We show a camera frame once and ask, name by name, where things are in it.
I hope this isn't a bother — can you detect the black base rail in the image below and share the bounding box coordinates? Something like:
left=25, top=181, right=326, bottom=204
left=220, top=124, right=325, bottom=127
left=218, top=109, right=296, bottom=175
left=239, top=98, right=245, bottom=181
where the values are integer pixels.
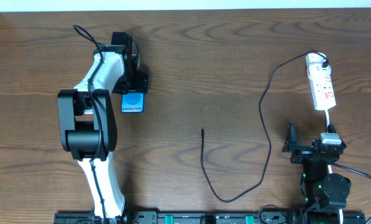
left=53, top=210, right=367, bottom=224

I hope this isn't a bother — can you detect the white USB wall charger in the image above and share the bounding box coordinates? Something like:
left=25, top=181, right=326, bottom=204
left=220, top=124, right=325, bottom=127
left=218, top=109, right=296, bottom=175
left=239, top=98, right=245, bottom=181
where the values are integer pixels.
left=305, top=52, right=331, bottom=80

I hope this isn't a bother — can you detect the white power strip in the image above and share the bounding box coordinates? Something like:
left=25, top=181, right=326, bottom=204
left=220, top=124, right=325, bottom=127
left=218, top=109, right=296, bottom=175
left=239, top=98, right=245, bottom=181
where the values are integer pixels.
left=310, top=75, right=336, bottom=111

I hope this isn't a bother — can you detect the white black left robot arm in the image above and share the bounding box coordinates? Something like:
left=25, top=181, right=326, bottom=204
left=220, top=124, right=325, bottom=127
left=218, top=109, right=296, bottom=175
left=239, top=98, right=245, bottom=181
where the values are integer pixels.
left=57, top=43, right=147, bottom=223

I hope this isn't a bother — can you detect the blue Galaxy smartphone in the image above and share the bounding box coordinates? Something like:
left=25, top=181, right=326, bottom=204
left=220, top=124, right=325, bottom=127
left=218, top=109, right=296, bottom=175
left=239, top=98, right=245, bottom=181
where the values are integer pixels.
left=121, top=93, right=144, bottom=113

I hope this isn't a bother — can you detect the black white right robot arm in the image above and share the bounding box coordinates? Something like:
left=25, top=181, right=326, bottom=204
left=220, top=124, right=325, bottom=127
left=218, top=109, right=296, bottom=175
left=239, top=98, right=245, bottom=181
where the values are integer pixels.
left=282, top=123, right=351, bottom=223

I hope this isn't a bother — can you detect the black USB charging cable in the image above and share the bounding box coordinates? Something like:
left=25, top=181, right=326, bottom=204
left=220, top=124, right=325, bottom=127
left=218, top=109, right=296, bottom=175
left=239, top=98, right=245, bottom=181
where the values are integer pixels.
left=199, top=51, right=330, bottom=203

